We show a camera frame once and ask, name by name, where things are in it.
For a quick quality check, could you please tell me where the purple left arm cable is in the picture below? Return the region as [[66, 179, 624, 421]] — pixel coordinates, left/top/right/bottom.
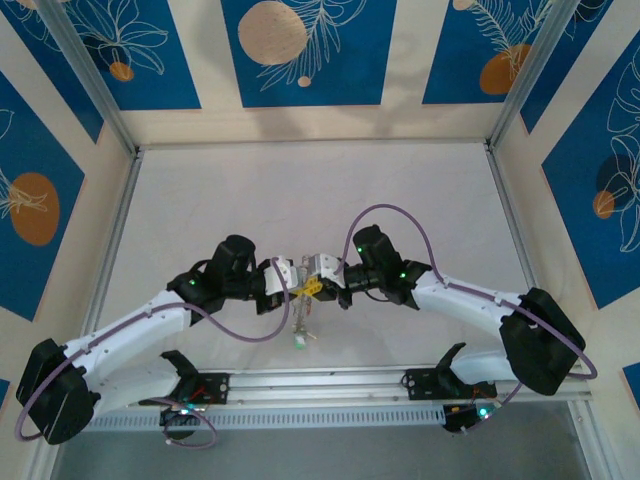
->
[[17, 257, 292, 444]]

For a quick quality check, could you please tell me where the long aluminium base rail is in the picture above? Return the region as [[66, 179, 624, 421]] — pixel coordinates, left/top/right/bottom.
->
[[84, 363, 594, 412]]

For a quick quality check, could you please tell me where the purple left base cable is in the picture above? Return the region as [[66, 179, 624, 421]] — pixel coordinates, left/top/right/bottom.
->
[[142, 397, 217, 449]]

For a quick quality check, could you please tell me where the aluminium frame post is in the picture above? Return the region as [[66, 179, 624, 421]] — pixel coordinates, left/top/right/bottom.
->
[[34, 0, 141, 159], [487, 0, 584, 151]]

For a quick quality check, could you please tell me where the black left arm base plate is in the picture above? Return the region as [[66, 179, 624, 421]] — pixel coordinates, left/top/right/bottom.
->
[[177, 370, 231, 405]]

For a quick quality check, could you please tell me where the grey slotted cable duct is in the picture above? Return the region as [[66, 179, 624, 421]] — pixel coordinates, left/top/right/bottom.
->
[[84, 403, 451, 432]]

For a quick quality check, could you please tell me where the aluminium table edge rail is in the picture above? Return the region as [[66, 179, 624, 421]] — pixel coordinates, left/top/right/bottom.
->
[[484, 144, 566, 364], [134, 139, 494, 151], [82, 149, 146, 334]]

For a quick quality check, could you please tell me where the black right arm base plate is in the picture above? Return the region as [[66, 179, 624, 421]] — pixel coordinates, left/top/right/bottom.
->
[[404, 367, 496, 401]]

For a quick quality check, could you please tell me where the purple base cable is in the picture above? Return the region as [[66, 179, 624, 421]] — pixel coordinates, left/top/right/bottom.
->
[[142, 397, 217, 449], [462, 379, 524, 435]]

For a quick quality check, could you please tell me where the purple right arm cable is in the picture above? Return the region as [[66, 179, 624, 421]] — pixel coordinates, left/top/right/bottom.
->
[[338, 204, 600, 379]]

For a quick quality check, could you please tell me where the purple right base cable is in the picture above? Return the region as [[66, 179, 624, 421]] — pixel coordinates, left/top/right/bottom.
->
[[462, 379, 524, 435]]

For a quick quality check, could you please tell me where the aluminium frame leg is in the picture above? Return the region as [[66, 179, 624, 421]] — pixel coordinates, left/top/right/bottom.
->
[[567, 399, 609, 480], [27, 439, 69, 480]]

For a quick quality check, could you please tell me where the beige round keyring with chains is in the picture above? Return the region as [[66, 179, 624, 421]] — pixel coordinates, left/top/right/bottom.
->
[[291, 254, 317, 339]]

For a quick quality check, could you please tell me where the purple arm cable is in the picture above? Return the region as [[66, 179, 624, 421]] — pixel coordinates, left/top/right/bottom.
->
[[17, 257, 292, 444], [338, 204, 600, 379]]

